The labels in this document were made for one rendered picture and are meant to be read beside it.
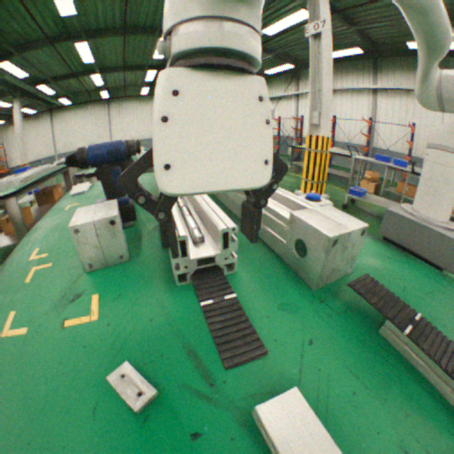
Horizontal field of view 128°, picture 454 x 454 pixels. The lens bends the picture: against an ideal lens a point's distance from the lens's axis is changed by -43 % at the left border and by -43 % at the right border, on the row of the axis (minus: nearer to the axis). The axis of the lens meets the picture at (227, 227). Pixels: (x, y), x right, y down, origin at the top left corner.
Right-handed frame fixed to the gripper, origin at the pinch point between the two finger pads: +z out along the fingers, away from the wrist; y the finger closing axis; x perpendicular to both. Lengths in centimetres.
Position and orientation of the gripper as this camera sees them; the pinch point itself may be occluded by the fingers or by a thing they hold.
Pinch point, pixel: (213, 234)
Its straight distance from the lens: 20.2
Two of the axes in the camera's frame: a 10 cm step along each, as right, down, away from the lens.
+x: -3.6, -4.2, 8.4
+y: 9.3, -1.5, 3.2
